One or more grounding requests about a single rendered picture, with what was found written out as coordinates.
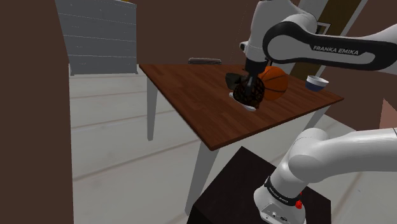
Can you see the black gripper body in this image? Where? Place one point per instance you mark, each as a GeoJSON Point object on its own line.
{"type": "Point", "coordinates": [253, 69]}

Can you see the brown wooden table grey legs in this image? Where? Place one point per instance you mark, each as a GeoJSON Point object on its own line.
{"type": "Point", "coordinates": [198, 93]}

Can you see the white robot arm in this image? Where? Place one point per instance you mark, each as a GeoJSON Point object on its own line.
{"type": "Point", "coordinates": [338, 155]}

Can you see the grey chest of drawers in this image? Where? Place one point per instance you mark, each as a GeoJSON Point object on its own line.
{"type": "Point", "coordinates": [99, 37]}

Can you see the white flat plate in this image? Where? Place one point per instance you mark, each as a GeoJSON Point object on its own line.
{"type": "Point", "coordinates": [248, 107]}

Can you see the dark grey flat slab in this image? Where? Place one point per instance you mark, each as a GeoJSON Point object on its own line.
{"type": "Point", "coordinates": [204, 61]}

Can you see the white and blue bowl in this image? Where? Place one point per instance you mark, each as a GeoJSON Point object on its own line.
{"type": "Point", "coordinates": [315, 83]}

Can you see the brown door with white frame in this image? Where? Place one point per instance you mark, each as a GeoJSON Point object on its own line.
{"type": "Point", "coordinates": [336, 18]}

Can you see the dark robot stand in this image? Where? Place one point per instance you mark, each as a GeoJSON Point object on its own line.
{"type": "Point", "coordinates": [229, 192]}

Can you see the dark brown patterned round object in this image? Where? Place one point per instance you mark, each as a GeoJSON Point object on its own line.
{"type": "Point", "coordinates": [252, 94]}

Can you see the orange basketball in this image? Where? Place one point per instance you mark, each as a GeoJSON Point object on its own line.
{"type": "Point", "coordinates": [276, 83]}

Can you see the dark grey lumpy object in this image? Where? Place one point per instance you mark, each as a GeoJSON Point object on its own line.
{"type": "Point", "coordinates": [232, 80]}

